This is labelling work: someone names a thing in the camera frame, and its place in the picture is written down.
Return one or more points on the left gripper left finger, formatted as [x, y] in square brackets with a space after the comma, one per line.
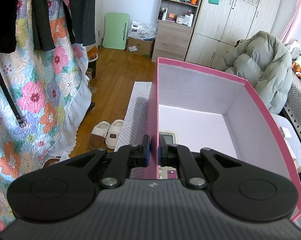
[118, 165]

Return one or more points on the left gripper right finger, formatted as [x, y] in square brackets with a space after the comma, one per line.
[182, 159]

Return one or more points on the cream air conditioner remote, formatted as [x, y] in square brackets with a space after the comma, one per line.
[165, 171]

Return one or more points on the pink cardboard box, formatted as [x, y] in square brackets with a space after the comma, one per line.
[207, 108]

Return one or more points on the right white slipper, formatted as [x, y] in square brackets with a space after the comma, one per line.
[113, 134]

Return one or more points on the white slipper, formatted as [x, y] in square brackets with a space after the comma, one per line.
[98, 135]
[113, 134]

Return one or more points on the left white slipper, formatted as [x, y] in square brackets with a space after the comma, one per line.
[98, 135]

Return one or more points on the patterned white tablecloth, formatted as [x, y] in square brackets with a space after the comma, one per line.
[135, 121]

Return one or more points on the black belt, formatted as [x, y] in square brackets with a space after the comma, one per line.
[11, 103]

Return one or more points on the floral quilt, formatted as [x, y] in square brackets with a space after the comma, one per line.
[50, 91]

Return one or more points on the cardboard box on floor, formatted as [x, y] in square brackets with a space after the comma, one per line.
[142, 48]

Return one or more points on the grey puffer jacket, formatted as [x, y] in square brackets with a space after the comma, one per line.
[265, 62]

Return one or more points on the tissue pack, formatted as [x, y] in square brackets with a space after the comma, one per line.
[142, 31]

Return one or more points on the green folding table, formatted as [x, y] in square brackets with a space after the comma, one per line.
[116, 30]

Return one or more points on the light wood wardrobe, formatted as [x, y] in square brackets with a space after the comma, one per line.
[220, 26]

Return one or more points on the wooden shelf cabinet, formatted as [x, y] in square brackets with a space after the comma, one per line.
[176, 20]

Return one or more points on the black hanging clothes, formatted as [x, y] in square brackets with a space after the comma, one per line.
[80, 20]

